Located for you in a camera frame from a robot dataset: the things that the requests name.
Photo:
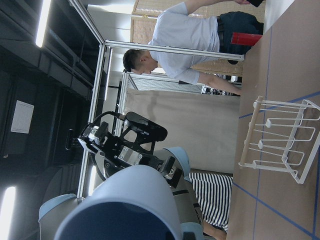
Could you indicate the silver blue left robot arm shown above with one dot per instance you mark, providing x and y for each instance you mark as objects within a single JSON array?
[{"x": 53, "y": 212}]

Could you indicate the person in blue shirt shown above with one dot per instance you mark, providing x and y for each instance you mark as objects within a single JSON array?
[{"x": 175, "y": 27}]

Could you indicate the white wire cup holder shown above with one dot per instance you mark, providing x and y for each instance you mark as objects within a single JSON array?
[{"x": 282, "y": 137}]

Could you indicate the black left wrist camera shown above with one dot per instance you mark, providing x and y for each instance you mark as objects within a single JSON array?
[{"x": 144, "y": 128}]

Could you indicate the light blue plastic cup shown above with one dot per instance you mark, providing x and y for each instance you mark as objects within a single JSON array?
[{"x": 135, "y": 203}]

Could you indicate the red cylinder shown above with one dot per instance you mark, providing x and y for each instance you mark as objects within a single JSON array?
[{"x": 245, "y": 39}]

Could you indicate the striped cloth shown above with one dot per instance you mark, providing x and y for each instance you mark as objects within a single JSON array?
[{"x": 213, "y": 192}]

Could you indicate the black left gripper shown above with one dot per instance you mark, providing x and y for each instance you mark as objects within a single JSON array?
[{"x": 127, "y": 150}]

